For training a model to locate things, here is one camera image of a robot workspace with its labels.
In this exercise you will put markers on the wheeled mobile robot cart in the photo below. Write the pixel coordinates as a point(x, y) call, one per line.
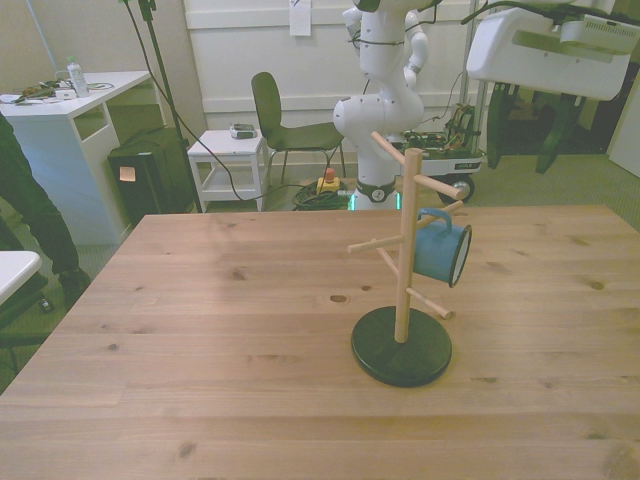
point(450, 150)

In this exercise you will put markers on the small white side table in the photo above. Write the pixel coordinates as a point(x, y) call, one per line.
point(227, 150)

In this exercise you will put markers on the yellow emergency stop button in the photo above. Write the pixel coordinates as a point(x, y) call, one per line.
point(329, 182)

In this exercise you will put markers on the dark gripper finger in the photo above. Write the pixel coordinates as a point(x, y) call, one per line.
point(560, 130)
point(500, 125)

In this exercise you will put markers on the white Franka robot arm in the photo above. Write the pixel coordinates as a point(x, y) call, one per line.
point(382, 115)

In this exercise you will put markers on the black computer case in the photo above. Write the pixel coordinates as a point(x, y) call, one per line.
point(150, 175)

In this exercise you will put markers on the white desk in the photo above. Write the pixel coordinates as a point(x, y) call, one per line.
point(55, 150)

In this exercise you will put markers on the blue enamel mug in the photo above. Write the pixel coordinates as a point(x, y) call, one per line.
point(437, 252)

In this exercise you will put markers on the clear plastic bottle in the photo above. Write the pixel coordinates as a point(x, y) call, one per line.
point(78, 77)

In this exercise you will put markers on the white rounded table edge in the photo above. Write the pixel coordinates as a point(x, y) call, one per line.
point(15, 270)

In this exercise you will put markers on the white paper on wall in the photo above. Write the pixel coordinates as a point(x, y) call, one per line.
point(300, 17)

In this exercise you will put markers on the grey device on side table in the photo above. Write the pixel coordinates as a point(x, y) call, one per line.
point(243, 131)

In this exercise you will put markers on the dark plywood chair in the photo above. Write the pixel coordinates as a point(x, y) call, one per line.
point(280, 122)

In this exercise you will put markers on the wooden mug tree black base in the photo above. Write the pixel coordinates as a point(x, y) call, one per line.
point(402, 350)

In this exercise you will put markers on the black tripod stand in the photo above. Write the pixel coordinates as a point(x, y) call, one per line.
point(162, 85)

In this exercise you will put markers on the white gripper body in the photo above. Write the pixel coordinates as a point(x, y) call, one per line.
point(545, 75)

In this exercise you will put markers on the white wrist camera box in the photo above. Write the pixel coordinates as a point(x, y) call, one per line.
point(595, 32)

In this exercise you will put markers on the small white box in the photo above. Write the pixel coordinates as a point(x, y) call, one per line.
point(64, 93)

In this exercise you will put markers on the person leg dark trousers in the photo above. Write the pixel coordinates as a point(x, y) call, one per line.
point(35, 210)

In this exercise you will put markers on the white cabinet panel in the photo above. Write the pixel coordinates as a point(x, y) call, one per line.
point(627, 135)

